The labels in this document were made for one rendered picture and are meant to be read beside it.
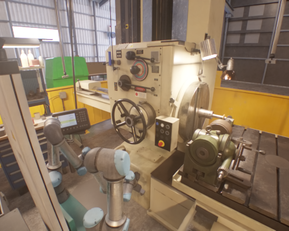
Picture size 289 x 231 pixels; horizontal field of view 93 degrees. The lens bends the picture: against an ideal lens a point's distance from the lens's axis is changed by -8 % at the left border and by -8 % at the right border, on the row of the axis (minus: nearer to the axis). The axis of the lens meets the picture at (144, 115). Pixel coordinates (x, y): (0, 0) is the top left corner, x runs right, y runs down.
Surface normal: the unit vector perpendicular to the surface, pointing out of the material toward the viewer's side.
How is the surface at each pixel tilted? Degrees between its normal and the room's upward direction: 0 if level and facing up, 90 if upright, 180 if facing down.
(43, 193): 90
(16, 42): 58
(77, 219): 0
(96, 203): 0
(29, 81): 90
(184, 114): 80
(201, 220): 0
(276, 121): 90
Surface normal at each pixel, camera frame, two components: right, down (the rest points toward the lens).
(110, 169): -0.21, 0.18
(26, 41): 0.62, -0.29
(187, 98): -0.52, -0.33
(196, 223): 0.00, -0.93
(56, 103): 0.77, 0.23
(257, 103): -0.64, 0.27
